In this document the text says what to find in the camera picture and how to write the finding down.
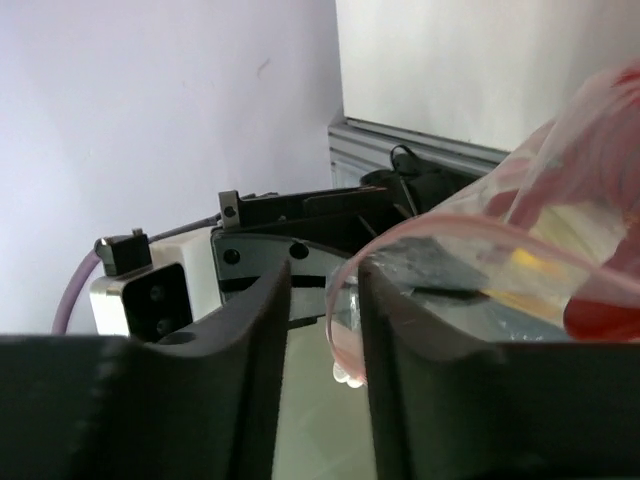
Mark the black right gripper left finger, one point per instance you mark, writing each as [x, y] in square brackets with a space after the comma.
[203, 403]

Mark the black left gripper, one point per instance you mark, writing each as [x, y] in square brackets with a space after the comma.
[315, 231]

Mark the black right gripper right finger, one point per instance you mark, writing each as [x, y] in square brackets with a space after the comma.
[446, 405]

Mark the yellow lemon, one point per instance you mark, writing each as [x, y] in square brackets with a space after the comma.
[525, 259]

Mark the clear zip top bag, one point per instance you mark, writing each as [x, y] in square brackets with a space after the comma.
[568, 194]

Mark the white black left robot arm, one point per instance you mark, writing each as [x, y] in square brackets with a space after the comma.
[414, 183]

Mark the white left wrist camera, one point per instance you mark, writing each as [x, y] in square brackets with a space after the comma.
[152, 288]

